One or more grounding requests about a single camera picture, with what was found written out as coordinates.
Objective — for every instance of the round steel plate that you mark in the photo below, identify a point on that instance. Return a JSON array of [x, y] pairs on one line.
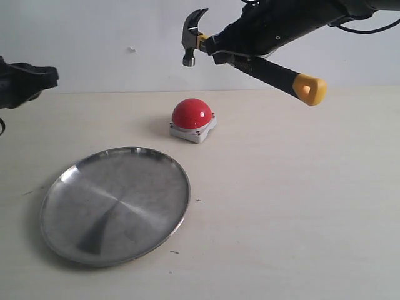
[[115, 206]]

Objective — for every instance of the red dome push button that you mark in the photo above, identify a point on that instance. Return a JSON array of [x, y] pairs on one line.
[[192, 119]]

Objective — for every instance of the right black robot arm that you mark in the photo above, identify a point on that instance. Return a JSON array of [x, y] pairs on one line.
[[346, 11]]

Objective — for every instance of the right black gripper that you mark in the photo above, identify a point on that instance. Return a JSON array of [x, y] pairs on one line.
[[265, 27]]

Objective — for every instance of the black yellow claw hammer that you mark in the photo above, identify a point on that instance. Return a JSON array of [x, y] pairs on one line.
[[310, 90]]

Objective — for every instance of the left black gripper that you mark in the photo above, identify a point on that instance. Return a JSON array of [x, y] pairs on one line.
[[22, 82]]

